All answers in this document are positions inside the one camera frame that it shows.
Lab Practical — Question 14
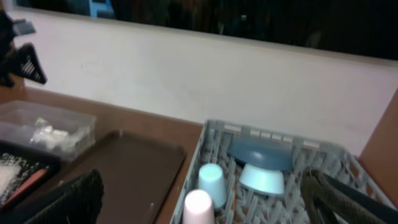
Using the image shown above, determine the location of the light blue cup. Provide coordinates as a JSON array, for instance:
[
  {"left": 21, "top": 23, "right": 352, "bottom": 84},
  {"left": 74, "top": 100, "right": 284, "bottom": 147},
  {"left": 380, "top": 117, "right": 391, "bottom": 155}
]
[{"left": 198, "top": 163, "right": 228, "bottom": 210}]

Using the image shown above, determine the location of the black tray bin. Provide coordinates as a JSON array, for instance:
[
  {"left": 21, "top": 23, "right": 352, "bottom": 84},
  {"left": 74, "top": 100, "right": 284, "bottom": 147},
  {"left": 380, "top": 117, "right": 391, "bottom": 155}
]
[{"left": 1, "top": 141, "right": 61, "bottom": 212}]

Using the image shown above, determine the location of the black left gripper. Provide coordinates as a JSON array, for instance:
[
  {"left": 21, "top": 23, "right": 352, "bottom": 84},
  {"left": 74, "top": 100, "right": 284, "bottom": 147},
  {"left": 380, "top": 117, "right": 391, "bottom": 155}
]
[{"left": 1, "top": 9, "right": 47, "bottom": 88}]

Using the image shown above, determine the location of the green foil snack wrapper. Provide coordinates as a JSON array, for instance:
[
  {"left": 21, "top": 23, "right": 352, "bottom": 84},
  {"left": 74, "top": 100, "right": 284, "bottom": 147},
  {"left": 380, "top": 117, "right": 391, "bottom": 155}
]
[{"left": 35, "top": 117, "right": 50, "bottom": 128}]

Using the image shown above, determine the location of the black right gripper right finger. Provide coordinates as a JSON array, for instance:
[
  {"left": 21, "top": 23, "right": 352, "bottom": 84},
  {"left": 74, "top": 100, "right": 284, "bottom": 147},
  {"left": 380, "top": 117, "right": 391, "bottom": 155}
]
[{"left": 300, "top": 168, "right": 397, "bottom": 224}]

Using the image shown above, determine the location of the grey dishwasher rack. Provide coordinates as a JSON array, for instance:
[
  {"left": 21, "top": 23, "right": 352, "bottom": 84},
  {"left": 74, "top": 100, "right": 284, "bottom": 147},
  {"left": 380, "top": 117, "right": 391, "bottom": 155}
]
[{"left": 170, "top": 119, "right": 394, "bottom": 224}]

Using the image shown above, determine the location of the clear plastic bin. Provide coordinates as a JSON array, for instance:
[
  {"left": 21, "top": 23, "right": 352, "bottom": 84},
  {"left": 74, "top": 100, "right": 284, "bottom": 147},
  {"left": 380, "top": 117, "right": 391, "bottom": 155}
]
[{"left": 1, "top": 100, "right": 96, "bottom": 162}]

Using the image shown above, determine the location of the dark blue plate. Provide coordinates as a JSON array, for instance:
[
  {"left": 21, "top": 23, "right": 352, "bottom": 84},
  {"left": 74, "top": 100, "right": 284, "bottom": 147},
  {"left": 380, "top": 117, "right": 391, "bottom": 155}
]
[{"left": 227, "top": 137, "right": 293, "bottom": 171}]

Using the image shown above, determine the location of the brown serving tray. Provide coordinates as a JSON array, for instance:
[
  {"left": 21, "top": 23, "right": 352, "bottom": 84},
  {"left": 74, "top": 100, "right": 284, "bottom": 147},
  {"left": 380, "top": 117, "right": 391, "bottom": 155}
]
[{"left": 57, "top": 130, "right": 185, "bottom": 223}]

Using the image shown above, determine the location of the pile of rice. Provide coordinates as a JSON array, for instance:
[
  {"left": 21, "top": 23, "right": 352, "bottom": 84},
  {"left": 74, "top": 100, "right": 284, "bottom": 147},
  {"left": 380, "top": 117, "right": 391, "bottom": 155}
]
[{"left": 1, "top": 152, "right": 42, "bottom": 204}]

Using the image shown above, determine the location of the white paper wrapper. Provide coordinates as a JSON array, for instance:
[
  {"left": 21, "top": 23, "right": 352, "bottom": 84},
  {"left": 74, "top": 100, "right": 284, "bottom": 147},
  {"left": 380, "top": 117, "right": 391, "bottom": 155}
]
[{"left": 30, "top": 126, "right": 90, "bottom": 152}]

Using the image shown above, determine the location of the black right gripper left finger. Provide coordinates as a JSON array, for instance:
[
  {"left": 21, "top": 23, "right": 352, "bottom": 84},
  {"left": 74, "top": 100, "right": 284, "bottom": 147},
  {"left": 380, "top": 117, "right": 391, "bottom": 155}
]
[{"left": 1, "top": 169, "right": 104, "bottom": 224}]

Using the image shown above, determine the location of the pink cup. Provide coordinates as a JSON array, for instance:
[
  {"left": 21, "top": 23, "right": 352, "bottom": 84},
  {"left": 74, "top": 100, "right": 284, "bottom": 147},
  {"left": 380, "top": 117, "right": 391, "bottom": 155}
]
[{"left": 182, "top": 190, "right": 215, "bottom": 224}]

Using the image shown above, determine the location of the orange carrot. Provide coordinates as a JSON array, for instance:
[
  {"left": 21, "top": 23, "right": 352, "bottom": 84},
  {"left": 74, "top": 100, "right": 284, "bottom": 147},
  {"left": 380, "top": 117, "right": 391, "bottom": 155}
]
[{"left": 2, "top": 169, "right": 47, "bottom": 208}]

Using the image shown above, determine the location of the light blue bowl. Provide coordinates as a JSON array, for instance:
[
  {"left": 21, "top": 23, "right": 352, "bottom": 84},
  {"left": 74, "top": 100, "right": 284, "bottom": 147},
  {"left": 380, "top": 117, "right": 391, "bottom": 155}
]
[{"left": 239, "top": 164, "right": 285, "bottom": 195}]

